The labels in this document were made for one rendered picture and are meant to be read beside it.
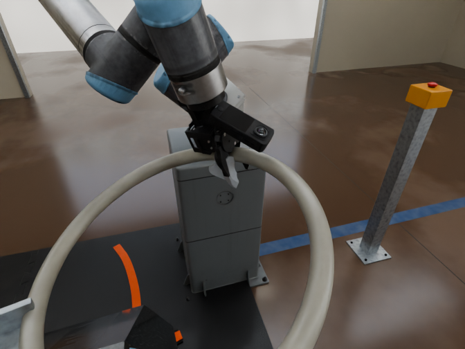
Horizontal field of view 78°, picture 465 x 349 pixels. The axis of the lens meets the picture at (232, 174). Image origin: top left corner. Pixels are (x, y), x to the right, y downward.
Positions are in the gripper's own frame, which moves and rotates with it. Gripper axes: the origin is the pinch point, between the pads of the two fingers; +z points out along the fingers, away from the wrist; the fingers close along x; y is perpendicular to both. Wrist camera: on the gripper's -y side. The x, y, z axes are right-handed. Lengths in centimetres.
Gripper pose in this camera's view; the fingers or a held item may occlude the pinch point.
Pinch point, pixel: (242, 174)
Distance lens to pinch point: 62.3
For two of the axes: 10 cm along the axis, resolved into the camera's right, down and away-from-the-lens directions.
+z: 2.7, 7.0, 6.6
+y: -8.5, -1.5, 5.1
